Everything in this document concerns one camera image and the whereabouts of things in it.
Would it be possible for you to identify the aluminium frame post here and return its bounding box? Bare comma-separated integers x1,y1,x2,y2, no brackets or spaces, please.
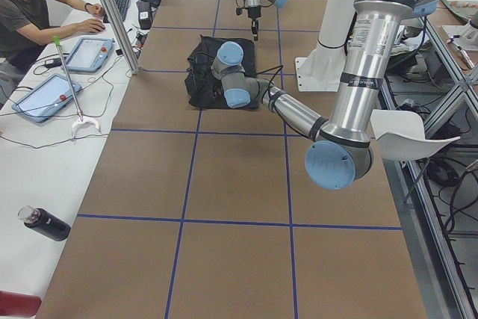
100,0,140,75

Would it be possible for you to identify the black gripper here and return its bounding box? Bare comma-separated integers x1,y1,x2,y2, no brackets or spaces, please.
247,5,261,41

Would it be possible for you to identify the black printed t-shirt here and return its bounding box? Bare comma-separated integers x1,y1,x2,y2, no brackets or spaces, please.
184,35,257,109

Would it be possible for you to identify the teach pendant tablet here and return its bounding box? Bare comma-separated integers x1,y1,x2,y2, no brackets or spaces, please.
66,37,114,73
11,74,72,123

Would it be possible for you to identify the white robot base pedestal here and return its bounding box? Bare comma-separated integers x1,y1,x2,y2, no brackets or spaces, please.
295,0,355,92

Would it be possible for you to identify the black water bottle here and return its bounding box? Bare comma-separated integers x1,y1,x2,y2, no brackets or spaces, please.
17,205,71,241

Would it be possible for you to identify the white plastic chair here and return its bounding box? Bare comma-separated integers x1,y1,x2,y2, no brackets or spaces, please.
370,109,460,161

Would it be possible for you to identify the black keyboard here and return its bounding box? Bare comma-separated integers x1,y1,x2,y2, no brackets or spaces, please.
102,0,134,24

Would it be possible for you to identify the reacher grabber stick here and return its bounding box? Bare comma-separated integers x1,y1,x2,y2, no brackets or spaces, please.
52,35,100,139

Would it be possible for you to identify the red bottle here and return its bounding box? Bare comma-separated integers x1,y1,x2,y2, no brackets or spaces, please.
1,291,42,318

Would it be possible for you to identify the black box on table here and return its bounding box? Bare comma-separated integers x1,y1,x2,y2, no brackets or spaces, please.
136,1,152,30

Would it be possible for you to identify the seated person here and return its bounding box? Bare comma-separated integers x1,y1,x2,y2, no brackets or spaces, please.
1,0,105,77

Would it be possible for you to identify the near teach pendant tablet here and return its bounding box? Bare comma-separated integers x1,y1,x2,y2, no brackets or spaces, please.
11,74,72,123

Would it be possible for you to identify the far teach pendant tablet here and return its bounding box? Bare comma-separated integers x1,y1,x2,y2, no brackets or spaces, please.
66,37,114,73

